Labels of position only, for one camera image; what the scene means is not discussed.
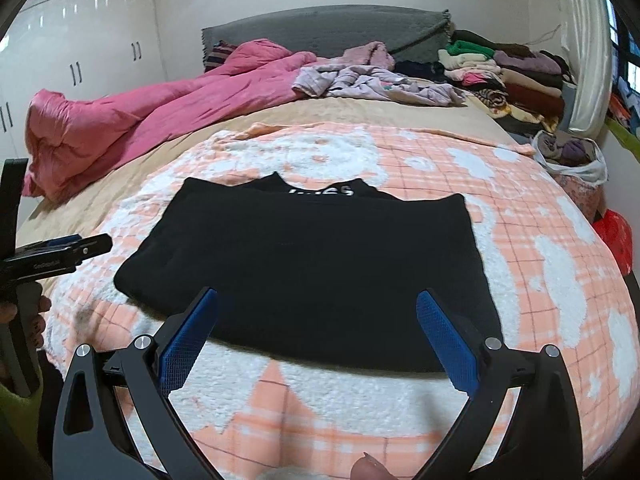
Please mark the striped dark garment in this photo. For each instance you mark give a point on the striped dark garment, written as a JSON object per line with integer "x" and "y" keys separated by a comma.
{"x": 218, "y": 55}

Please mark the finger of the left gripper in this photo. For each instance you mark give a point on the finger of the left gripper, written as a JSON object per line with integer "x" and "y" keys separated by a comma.
{"x": 60, "y": 244}
{"x": 81, "y": 248}

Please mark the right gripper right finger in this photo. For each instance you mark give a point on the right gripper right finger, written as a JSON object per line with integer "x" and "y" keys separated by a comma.
{"x": 543, "y": 439}

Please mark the pink quilt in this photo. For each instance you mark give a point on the pink quilt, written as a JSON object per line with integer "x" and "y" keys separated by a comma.
{"x": 75, "y": 143}

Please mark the window with bars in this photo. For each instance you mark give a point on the window with bars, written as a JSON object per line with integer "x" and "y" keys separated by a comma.
{"x": 625, "y": 85}

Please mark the black IKISS shirt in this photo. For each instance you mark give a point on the black IKISS shirt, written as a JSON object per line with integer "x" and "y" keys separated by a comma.
{"x": 328, "y": 277}

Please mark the lilac crumpled garment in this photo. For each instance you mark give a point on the lilac crumpled garment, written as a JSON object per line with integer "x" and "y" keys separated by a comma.
{"x": 367, "y": 73}

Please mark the white wardrobe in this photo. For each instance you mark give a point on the white wardrobe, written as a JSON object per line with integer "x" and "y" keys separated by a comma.
{"x": 84, "y": 49}

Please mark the red plastic bag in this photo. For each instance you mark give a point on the red plastic bag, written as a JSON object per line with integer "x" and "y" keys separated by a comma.
{"x": 615, "y": 231}

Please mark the grey headboard cover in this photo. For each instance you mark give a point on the grey headboard cover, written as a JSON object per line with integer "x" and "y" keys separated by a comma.
{"x": 410, "y": 35}

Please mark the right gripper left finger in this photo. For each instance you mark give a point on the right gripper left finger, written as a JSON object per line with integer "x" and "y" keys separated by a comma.
{"x": 91, "y": 437}

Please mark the white bag of clothes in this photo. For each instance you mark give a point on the white bag of clothes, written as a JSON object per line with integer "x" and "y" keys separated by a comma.
{"x": 564, "y": 155}

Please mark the pile of folded clothes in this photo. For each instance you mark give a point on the pile of folded clothes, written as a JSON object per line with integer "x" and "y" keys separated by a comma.
{"x": 521, "y": 89}

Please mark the right hand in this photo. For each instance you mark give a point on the right hand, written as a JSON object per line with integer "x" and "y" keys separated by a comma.
{"x": 368, "y": 468}

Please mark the white curtain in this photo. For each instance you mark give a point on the white curtain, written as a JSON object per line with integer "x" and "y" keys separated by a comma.
{"x": 591, "y": 61}

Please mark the green fabric strip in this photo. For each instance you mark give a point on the green fabric strip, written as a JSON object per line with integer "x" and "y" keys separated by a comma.
{"x": 623, "y": 136}

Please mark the orange white plaid blanket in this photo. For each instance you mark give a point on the orange white plaid blanket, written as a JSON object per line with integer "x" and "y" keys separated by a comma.
{"x": 552, "y": 279}

